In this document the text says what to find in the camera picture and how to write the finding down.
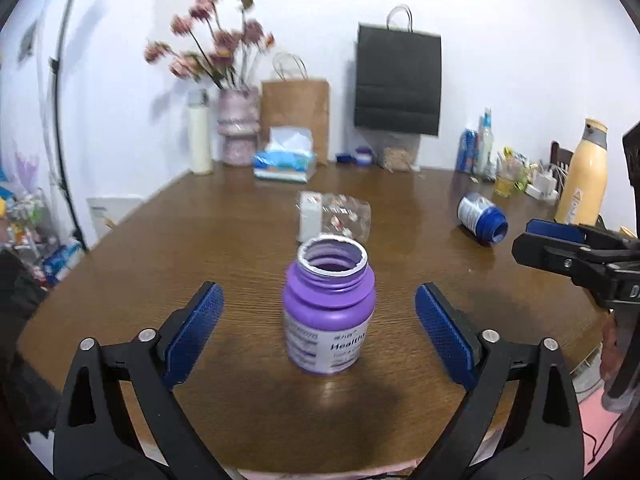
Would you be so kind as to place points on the glass with yellow liquid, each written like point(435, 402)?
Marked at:
point(506, 182)

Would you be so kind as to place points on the black light stand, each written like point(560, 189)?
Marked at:
point(60, 110)

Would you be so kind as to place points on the blue tissue pack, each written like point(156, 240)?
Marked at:
point(284, 162)

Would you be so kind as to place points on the clear bag of snacks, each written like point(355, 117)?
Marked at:
point(400, 154)

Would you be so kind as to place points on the pink ceramic vase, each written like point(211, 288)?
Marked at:
point(238, 127)

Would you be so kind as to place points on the dark cloth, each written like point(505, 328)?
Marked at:
point(22, 340)

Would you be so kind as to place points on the small white box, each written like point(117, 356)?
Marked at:
point(310, 216)

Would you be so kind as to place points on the person's right hand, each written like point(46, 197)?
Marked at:
point(609, 355)

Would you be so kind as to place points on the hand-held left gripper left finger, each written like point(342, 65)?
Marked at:
point(196, 331)

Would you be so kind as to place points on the blue can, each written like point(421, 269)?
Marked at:
point(467, 152)

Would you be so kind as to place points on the wooden chair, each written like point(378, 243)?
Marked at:
point(560, 157)

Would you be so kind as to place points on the white cardboard box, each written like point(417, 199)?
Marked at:
point(112, 217)

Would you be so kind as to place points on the black paper bag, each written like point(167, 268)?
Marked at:
point(397, 82)

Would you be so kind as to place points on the clear plastic bottle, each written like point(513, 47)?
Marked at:
point(347, 216)

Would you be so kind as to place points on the purple pill bottle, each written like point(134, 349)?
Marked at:
point(327, 317)

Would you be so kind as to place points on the pile of colourful packets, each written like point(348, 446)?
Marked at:
point(30, 230)

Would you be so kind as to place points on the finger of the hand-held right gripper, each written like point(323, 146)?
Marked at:
point(556, 231)
point(545, 254)

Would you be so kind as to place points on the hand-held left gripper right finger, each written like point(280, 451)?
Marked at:
point(444, 334)

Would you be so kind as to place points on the small blue box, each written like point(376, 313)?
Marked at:
point(345, 158)

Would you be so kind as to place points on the blue pill bottle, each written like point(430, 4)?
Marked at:
point(477, 216)

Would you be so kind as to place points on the yellow thermos bottle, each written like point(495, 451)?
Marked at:
point(582, 180)

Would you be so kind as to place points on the white thermos bottle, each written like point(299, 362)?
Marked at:
point(200, 135)

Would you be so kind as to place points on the brown paper bag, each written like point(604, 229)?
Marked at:
point(295, 105)

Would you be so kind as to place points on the pink artificial flowers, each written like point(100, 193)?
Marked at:
point(220, 42)

